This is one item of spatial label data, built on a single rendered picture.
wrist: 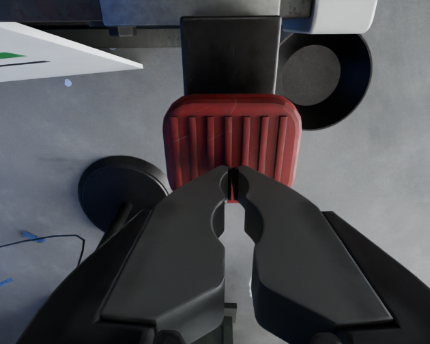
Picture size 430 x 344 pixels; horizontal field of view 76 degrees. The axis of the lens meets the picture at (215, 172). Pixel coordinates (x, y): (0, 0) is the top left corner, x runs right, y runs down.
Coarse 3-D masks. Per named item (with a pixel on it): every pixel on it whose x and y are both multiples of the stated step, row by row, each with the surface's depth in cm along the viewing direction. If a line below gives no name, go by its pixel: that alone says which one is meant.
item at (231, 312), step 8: (232, 304) 134; (224, 312) 133; (232, 312) 133; (224, 320) 133; (232, 320) 136; (216, 328) 130; (224, 328) 129; (232, 328) 129; (208, 336) 126; (216, 336) 126; (224, 336) 126; (232, 336) 126
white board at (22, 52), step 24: (0, 24) 31; (0, 48) 42; (24, 48) 43; (48, 48) 45; (72, 48) 46; (0, 72) 67; (24, 72) 70; (48, 72) 75; (72, 72) 79; (96, 72) 85
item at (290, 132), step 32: (192, 96) 13; (224, 96) 13; (256, 96) 13; (192, 128) 13; (224, 128) 13; (256, 128) 13; (288, 128) 13; (192, 160) 14; (224, 160) 14; (256, 160) 14; (288, 160) 14
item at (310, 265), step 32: (256, 192) 10; (288, 192) 10; (256, 224) 10; (288, 224) 9; (320, 224) 9; (256, 256) 7; (288, 256) 7; (320, 256) 7; (256, 288) 7; (288, 288) 6; (320, 288) 6; (352, 288) 6; (288, 320) 7; (320, 320) 6; (352, 320) 6; (384, 320) 6
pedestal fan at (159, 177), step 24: (96, 168) 98; (120, 168) 97; (144, 168) 98; (96, 192) 102; (120, 192) 102; (144, 192) 101; (168, 192) 102; (96, 216) 107; (120, 216) 96; (24, 240) 114
